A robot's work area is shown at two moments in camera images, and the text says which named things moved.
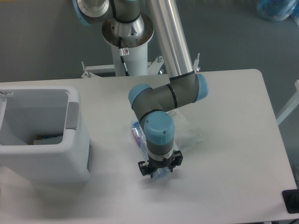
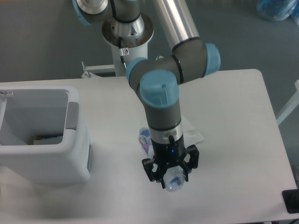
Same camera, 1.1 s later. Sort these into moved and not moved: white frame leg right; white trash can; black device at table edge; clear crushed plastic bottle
Moved: clear crushed plastic bottle
Not moved: white frame leg right; white trash can; black device at table edge
